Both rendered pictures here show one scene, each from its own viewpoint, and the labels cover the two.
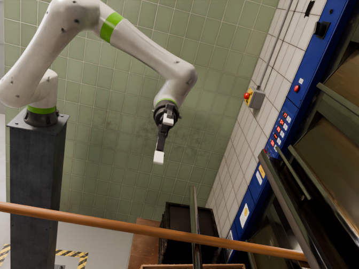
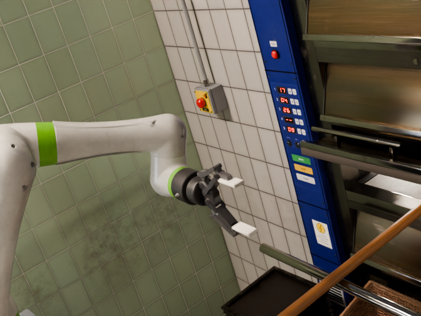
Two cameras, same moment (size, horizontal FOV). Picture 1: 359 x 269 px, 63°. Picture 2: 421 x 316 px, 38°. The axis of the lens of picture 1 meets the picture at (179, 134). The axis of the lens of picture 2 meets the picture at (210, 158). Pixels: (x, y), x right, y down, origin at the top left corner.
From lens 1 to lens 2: 0.76 m
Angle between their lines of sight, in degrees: 21
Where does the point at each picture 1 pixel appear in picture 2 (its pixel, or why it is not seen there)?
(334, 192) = (408, 123)
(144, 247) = not seen: outside the picture
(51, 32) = (10, 201)
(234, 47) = (128, 56)
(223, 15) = (86, 28)
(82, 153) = not seen: outside the picture
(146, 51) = (111, 138)
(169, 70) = (153, 138)
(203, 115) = not seen: hidden behind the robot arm
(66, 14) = (21, 166)
